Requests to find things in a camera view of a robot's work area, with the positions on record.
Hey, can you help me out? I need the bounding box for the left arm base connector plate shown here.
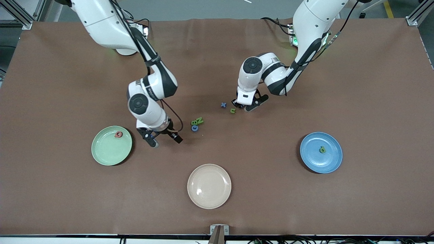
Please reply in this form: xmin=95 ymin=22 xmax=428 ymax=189
xmin=288 ymin=24 xmax=298 ymax=46

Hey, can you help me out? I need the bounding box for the beige plate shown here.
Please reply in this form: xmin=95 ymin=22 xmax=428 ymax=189
xmin=187 ymin=164 xmax=232 ymax=209

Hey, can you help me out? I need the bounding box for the green plate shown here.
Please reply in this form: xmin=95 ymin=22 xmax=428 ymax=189
xmin=91 ymin=126 xmax=133 ymax=166

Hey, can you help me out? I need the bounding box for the brown table mat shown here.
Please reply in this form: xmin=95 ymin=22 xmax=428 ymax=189
xmin=0 ymin=18 xmax=434 ymax=237

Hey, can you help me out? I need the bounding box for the blue plate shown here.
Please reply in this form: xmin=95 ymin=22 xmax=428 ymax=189
xmin=300 ymin=132 xmax=343 ymax=174

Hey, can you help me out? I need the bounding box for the white stand leg black caster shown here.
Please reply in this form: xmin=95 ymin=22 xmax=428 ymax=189
xmin=359 ymin=0 xmax=382 ymax=19

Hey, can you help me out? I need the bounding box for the black left arm base cable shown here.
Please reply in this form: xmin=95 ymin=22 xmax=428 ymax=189
xmin=260 ymin=17 xmax=294 ymax=36

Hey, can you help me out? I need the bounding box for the black arm base cable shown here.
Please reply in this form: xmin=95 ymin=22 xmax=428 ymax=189
xmin=260 ymin=17 xmax=294 ymax=36
xmin=122 ymin=8 xmax=150 ymax=26

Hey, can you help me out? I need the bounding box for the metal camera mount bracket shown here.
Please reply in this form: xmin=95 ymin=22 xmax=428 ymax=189
xmin=209 ymin=224 xmax=230 ymax=244

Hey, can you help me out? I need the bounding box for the black right arm base cable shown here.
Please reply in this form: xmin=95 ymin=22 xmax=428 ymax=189
xmin=122 ymin=8 xmax=150 ymax=26

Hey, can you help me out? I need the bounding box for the black cable bundle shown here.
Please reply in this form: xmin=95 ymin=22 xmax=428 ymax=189
xmin=248 ymin=234 xmax=434 ymax=244

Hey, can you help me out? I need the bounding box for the aluminium frame profile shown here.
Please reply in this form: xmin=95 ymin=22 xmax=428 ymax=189
xmin=406 ymin=0 xmax=434 ymax=27
xmin=0 ymin=0 xmax=46 ymax=30

